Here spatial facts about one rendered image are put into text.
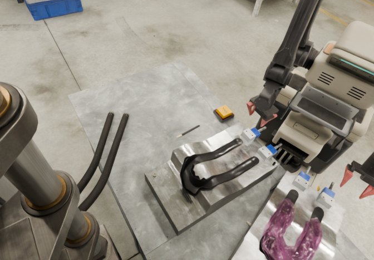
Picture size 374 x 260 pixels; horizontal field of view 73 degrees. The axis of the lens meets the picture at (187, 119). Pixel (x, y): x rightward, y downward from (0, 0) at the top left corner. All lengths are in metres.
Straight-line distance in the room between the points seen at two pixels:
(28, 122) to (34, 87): 2.43
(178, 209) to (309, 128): 0.75
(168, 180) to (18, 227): 0.60
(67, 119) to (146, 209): 1.54
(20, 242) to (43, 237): 0.04
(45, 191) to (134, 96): 0.94
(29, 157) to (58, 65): 2.56
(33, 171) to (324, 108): 1.09
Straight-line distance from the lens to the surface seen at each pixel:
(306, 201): 1.16
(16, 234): 0.57
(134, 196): 1.07
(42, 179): 0.50
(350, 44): 1.07
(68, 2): 3.76
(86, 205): 0.94
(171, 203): 0.99
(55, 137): 2.33
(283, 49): 0.89
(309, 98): 1.24
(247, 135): 1.14
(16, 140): 0.37
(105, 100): 1.38
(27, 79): 2.92
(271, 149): 1.15
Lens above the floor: 1.79
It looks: 50 degrees down
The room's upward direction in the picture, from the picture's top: 9 degrees clockwise
